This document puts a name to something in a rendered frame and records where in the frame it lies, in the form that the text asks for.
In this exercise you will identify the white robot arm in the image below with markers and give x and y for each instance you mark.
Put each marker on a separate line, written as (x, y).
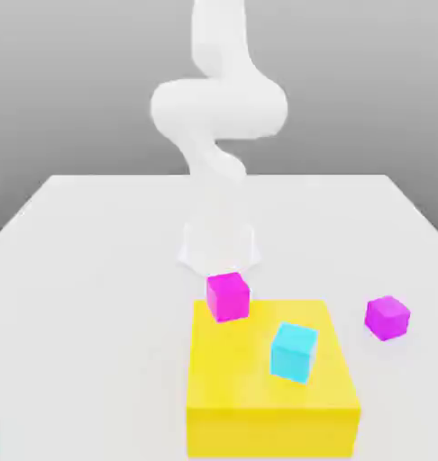
(219, 108)

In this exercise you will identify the small magenta cube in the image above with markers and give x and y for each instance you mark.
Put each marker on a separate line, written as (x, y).
(228, 297)

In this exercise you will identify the small cyan cube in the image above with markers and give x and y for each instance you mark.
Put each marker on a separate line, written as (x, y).
(293, 353)

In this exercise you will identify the small purple cube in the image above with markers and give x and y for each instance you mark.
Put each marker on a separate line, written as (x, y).
(387, 317)

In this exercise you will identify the large yellow box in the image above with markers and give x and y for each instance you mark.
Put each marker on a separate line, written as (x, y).
(262, 414)

